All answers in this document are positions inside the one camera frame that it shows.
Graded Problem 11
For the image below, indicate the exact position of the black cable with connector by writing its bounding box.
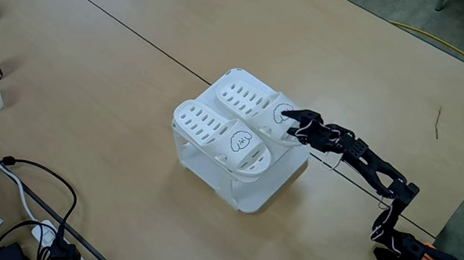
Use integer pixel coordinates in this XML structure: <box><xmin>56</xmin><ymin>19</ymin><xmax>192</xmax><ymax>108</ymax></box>
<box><xmin>0</xmin><ymin>151</ymin><xmax>82</xmax><ymax>260</ymax></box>

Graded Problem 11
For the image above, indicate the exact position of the orange table clamp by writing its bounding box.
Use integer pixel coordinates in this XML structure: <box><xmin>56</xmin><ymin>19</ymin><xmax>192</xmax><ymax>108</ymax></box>
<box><xmin>422</xmin><ymin>242</ymin><xmax>441</xmax><ymax>260</ymax></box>

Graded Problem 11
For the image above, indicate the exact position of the white plastic shoe rack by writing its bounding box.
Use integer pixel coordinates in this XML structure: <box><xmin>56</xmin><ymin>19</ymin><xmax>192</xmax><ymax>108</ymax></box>
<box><xmin>168</xmin><ymin>63</ymin><xmax>315</xmax><ymax>220</ymax></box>

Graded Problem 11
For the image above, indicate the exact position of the white dog-print slipper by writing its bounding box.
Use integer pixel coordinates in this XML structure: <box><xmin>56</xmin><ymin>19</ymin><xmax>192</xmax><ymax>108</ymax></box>
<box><xmin>215</xmin><ymin>75</ymin><xmax>306</xmax><ymax>153</ymax></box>
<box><xmin>171</xmin><ymin>94</ymin><xmax>275</xmax><ymax>188</ymax></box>

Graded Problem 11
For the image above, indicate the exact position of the black power plug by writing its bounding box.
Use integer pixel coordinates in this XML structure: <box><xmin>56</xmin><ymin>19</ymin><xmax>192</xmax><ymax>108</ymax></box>
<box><xmin>49</xmin><ymin>234</ymin><xmax>83</xmax><ymax>260</ymax></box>

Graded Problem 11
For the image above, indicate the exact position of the thin dark stick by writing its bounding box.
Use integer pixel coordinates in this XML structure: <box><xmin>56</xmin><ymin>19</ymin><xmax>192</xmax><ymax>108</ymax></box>
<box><xmin>433</xmin><ymin>105</ymin><xmax>445</xmax><ymax>141</ymax></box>

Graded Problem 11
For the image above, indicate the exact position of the white cable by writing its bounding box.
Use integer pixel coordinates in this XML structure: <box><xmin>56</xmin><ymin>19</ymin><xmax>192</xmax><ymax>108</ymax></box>
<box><xmin>0</xmin><ymin>131</ymin><xmax>39</xmax><ymax>229</ymax></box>

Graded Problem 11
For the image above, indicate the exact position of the white power strip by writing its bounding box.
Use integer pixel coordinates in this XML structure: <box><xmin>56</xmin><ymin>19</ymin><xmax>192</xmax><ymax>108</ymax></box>
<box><xmin>29</xmin><ymin>215</ymin><xmax>107</xmax><ymax>260</ymax></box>

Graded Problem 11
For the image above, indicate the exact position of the yellow cable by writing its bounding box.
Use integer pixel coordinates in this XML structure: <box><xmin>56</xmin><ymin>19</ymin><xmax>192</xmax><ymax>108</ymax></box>
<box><xmin>387</xmin><ymin>15</ymin><xmax>464</xmax><ymax>83</ymax></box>

